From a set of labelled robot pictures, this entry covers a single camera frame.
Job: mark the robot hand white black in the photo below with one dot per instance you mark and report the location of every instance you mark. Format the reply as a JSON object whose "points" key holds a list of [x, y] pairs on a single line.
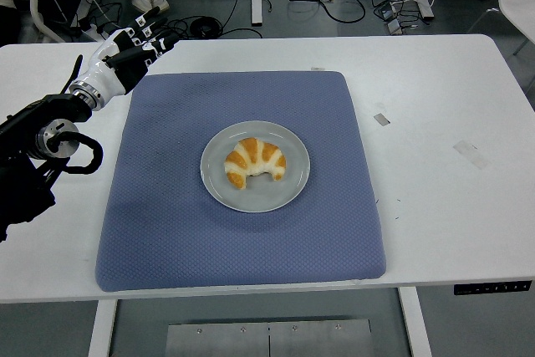
{"points": [[104, 77]]}

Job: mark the croissant bread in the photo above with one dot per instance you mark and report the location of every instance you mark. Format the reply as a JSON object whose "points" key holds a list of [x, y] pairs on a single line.
{"points": [[255, 154]]}

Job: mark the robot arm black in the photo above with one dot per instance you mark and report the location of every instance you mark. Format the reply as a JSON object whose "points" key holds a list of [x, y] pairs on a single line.
{"points": [[25, 123]]}

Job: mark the white power strip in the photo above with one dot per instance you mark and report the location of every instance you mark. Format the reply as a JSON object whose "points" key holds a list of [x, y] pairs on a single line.
{"points": [[90, 33]]}

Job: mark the white office chair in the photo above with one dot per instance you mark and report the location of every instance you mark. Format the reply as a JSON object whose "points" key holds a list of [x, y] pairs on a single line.
{"points": [[35, 1]]}

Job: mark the blue quilted mat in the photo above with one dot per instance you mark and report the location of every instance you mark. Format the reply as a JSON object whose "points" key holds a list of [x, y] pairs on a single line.
{"points": [[167, 206]]}

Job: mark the grey round plate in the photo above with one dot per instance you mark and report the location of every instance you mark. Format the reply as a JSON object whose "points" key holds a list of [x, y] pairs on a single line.
{"points": [[261, 198]]}

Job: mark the tiny tape strip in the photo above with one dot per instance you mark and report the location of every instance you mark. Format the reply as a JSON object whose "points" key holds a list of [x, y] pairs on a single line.
{"points": [[318, 68]]}

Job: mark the white table leg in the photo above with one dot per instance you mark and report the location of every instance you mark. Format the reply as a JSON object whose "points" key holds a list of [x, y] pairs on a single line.
{"points": [[416, 327], [101, 332]]}

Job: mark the small grey tape piece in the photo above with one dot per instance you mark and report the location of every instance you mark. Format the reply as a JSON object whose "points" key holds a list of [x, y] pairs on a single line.
{"points": [[381, 119]]}

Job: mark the small grey foot pedal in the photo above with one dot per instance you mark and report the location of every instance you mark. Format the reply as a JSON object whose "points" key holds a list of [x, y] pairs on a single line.
{"points": [[393, 27]]}

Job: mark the grey metal plate with screws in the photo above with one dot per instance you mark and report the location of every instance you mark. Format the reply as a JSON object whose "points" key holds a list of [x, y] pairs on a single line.
{"points": [[267, 340]]}

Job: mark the large clear tape piece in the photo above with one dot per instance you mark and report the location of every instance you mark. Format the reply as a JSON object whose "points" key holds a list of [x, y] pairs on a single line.
{"points": [[470, 154]]}

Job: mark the black table control panel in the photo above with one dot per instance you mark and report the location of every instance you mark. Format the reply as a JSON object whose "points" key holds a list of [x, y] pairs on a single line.
{"points": [[493, 288]]}

